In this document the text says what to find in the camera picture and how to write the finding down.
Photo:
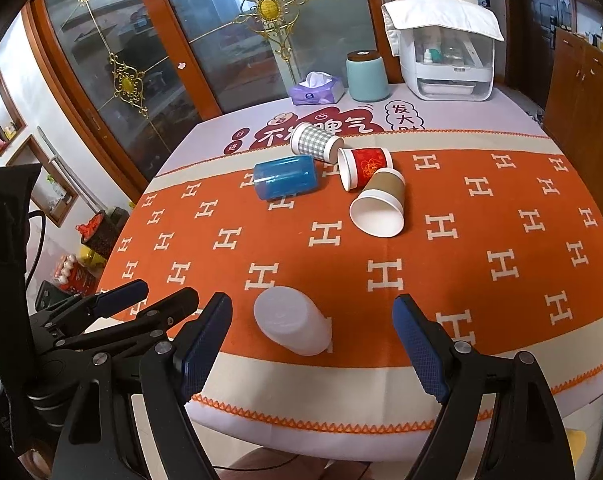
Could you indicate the wooden framed wall niche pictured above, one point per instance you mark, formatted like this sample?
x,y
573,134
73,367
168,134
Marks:
x,y
1,115
49,185

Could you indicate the white folded cloth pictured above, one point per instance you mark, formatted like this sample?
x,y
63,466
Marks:
x,y
441,15

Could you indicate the brown paper cup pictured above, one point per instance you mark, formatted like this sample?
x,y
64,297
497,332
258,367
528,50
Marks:
x,y
376,215

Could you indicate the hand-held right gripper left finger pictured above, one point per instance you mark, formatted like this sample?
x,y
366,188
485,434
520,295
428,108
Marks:
x,y
201,355

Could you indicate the egg carton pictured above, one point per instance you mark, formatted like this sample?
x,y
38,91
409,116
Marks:
x,y
74,274

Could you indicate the grey checkered paper cup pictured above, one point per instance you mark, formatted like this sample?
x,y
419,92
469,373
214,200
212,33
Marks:
x,y
311,141

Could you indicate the black basket with red items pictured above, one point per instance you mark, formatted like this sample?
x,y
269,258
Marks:
x,y
100,230

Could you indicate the translucent white plastic cup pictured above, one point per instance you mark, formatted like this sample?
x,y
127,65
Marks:
x,y
289,322

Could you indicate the teal canister with brown lid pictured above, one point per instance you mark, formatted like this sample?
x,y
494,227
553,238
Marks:
x,y
366,77

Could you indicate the blue plastic cup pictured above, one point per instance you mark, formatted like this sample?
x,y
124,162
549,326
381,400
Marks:
x,y
286,177

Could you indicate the orange patterned table runner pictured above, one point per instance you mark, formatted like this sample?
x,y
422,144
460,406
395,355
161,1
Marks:
x,y
481,270

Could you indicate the red paper cup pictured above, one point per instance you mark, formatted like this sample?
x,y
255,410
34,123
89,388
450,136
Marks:
x,y
369,165

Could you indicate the white storage box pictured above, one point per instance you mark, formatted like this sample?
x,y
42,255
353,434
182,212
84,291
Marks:
x,y
446,85

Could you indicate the purple tissue box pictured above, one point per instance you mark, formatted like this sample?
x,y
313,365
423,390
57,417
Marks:
x,y
314,92

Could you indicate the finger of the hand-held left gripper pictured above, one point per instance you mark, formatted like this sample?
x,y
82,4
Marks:
x,y
121,296
174,306

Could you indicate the glass sliding door gold ornament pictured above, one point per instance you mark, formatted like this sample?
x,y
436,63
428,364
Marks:
x,y
281,35
131,85

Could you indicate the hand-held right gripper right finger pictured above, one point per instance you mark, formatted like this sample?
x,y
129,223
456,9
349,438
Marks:
x,y
421,350

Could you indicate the brown wooden cabinet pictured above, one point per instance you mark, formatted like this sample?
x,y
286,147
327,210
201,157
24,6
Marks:
x,y
586,100

